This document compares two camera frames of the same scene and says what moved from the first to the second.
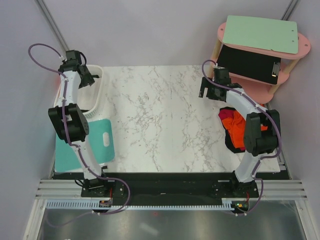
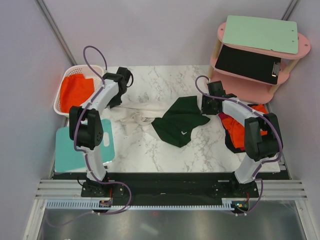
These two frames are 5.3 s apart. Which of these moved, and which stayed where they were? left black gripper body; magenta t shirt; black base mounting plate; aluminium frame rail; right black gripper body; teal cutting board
Moved: right black gripper body; left black gripper body
Stayed: magenta t shirt; teal cutting board; black base mounting plate; aluminium frame rail
